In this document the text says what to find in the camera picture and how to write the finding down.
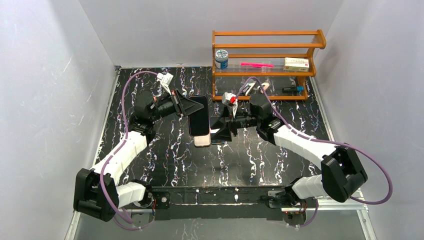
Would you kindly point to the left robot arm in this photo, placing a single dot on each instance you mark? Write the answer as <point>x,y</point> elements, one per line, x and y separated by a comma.
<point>97,191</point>

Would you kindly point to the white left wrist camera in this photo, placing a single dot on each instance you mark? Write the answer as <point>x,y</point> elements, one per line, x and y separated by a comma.
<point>164,81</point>

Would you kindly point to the black base bar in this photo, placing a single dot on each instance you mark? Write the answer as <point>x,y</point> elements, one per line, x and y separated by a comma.
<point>219,202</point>

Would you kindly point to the pink pen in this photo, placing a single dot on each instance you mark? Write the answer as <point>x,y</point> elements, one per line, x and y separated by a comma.
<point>256,65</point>

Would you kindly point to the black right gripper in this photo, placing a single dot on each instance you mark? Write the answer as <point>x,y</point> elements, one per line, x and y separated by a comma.
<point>233,124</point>

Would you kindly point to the black blue marker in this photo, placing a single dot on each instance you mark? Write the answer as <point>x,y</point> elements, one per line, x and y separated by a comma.
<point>293,89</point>

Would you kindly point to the pink white clip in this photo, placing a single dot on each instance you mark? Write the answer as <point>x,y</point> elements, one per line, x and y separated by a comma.
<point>263,87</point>

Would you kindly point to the aluminium frame rail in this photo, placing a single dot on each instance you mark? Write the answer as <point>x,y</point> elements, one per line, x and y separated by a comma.
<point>329,204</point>

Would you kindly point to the white red small box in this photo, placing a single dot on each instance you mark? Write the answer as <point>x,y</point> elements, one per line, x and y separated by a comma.
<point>296,64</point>

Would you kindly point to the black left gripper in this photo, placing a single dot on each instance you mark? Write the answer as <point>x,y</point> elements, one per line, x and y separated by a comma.
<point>179,105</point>

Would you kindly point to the orange wooden shelf rack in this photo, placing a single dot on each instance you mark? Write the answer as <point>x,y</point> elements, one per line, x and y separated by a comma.
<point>235,69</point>

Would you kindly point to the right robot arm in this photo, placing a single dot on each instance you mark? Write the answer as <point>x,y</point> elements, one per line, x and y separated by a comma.
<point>342,172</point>

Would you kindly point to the pink phone case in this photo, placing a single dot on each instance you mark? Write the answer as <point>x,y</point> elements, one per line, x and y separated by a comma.
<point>202,141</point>

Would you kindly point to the blue white round jar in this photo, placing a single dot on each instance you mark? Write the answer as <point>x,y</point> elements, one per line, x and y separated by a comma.
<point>221,58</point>

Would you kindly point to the teal white stapler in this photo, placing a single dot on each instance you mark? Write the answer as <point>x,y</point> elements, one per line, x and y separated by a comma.
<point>248,88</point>

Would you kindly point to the black remote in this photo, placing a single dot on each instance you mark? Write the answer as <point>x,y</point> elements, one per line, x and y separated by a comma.
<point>199,123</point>

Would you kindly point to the black smartphone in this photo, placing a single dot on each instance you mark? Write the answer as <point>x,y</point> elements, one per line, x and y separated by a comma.
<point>217,142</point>

